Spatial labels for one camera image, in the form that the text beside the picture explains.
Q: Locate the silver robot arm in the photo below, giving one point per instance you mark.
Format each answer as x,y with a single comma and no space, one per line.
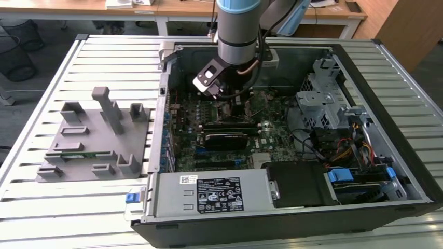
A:
239,31

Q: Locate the CPU socket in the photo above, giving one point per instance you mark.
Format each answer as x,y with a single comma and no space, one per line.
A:
223,111

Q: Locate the RAM slot white clips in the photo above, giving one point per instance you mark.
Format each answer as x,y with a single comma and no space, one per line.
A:
230,125
230,130

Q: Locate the green motherboard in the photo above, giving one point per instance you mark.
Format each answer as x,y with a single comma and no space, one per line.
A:
278,118

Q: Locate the silver metal drive cage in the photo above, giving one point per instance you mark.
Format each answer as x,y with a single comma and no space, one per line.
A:
312,99

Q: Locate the black graphics card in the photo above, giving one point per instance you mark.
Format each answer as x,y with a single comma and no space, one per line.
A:
224,142

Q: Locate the silver finned heatsink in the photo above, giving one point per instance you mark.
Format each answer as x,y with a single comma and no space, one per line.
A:
260,157

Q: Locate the black expansion slot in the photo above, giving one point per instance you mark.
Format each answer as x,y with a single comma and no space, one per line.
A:
214,165

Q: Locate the white box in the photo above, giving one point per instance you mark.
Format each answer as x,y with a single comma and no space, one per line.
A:
143,2
119,3

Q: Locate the black plastic shroud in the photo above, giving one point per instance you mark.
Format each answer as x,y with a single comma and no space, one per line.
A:
298,184

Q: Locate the black office chair base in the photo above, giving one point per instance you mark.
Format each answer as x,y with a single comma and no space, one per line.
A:
112,26

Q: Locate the dark phone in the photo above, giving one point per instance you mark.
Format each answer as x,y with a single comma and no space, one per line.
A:
354,6

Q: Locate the blue disk carrier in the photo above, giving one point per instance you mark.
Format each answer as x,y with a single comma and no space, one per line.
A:
339,177

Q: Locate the grey parts rack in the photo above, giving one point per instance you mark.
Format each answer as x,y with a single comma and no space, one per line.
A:
96,145

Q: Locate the silver power supply unit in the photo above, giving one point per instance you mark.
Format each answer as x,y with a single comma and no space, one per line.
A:
170,197

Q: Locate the green RAM stick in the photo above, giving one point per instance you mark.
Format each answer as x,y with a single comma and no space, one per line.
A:
91,154

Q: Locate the brown wooden cabinet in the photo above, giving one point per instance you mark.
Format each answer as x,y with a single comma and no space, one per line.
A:
408,26

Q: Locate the blue case latch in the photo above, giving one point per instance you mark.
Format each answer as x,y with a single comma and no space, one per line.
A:
131,198

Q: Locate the black disk drive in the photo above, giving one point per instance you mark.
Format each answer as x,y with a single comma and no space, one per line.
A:
359,193

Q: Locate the blue disk carrier tab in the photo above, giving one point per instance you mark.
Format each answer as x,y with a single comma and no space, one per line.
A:
390,174

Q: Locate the black open PC case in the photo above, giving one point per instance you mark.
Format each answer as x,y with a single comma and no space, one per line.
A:
242,233

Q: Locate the black mesh wastebasket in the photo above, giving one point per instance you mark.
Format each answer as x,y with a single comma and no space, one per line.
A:
20,31
17,64

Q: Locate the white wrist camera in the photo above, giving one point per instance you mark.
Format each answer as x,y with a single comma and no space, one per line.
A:
200,84

